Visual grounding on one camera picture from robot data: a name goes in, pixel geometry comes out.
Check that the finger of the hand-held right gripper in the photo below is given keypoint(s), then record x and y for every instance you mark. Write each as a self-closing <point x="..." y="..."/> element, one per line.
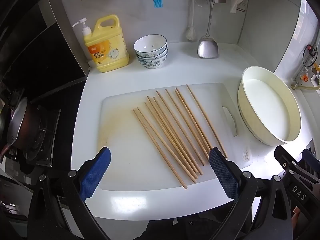
<point x="311" y="160"/>
<point x="287" y="160"/>

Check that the bunch of wooden chopsticks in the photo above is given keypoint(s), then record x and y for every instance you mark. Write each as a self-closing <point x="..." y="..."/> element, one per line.
<point x="174" y="135"/>

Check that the yellow dish soap bottle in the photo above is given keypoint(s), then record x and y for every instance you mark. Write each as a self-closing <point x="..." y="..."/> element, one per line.
<point x="110" y="52"/>

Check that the cream round basin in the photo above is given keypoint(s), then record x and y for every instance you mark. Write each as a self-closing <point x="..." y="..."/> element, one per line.
<point x="270" y="105"/>

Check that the steel wok spatula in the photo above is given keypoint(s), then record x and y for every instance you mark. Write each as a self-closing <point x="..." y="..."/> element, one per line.
<point x="207" y="47"/>

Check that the white plastic cutting board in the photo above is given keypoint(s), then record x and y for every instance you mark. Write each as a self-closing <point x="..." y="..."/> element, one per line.
<point x="125" y="130"/>

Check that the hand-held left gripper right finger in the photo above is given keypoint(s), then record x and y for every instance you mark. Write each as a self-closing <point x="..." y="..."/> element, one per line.
<point x="223" y="175"/>

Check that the grey gas pipe with valves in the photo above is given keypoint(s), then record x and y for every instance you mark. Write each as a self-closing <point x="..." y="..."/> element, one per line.
<point x="304" y="77"/>

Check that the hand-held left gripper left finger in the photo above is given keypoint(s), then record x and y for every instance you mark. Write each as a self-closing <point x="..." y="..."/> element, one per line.
<point x="96" y="172"/>

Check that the floral ceramic bowl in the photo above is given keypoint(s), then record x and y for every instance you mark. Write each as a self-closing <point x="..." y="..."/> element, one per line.
<point x="152" y="65"/>
<point x="152" y="58"/>
<point x="150" y="45"/>

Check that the black range hood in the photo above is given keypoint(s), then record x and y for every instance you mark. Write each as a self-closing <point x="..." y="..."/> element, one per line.
<point x="45" y="55"/>

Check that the brown cooking pan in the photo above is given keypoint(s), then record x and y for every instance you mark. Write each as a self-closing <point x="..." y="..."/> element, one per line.
<point x="17" y="127"/>

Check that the black gas stove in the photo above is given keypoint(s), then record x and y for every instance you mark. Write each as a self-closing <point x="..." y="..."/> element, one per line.
<point x="42" y="140"/>

